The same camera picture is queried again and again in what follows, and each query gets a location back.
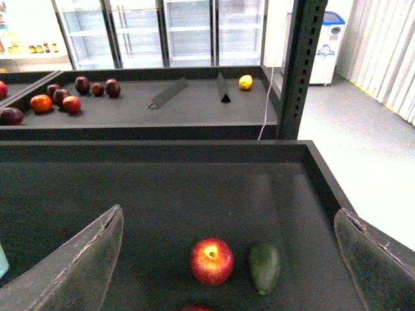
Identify green avocado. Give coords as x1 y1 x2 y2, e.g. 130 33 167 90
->
248 242 281 295

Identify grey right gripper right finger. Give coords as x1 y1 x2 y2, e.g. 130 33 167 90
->
334 208 414 310

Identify orange red tomato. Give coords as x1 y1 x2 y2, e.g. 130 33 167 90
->
30 94 53 113

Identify far black display tray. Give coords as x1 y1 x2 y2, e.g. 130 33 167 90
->
1 66 281 141

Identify pink cable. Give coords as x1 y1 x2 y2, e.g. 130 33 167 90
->
257 12 289 141

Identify black perforated shelf post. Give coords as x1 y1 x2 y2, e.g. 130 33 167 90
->
278 0 327 140

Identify white blue chest freezer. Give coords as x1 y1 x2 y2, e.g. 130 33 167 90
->
309 11 346 85

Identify glass door refrigerator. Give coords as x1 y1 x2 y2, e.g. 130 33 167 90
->
52 0 267 70

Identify jars on white shelf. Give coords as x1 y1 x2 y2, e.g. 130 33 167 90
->
7 41 59 54

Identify yellow lemon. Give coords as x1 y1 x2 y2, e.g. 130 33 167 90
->
239 75 254 91

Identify dark red apple right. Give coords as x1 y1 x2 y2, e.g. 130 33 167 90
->
104 78 121 98

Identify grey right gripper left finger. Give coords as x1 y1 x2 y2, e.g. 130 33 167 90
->
1 205 124 310

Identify white vertical curtain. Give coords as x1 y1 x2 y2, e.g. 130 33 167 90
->
337 0 414 124

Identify red apple front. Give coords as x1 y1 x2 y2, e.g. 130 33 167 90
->
62 96 82 114

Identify black display tray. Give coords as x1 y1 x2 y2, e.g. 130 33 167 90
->
1 141 365 310
1 66 281 141

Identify flat grey divider bar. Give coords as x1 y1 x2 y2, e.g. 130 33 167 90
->
148 77 188 109

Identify dark plum apple middle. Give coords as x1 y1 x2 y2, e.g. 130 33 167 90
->
53 88 71 108

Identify black triangular divider bar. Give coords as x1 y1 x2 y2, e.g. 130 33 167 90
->
216 72 231 104

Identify near black display tray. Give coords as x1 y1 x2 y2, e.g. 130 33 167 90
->
1 141 365 310

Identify red apple far left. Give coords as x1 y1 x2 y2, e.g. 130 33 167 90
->
0 81 8 100

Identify red yellow apple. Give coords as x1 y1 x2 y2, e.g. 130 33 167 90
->
190 237 234 286

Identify red orange mango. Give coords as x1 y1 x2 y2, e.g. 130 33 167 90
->
179 303 213 311

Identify dark red apple back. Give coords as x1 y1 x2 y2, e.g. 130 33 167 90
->
75 76 91 95

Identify light blue plastic basket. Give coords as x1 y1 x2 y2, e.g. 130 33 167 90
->
0 245 9 278

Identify small dark red apple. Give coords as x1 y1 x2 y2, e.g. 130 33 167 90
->
91 83 104 97

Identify dark apple left edge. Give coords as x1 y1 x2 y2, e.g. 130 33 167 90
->
1 107 24 126

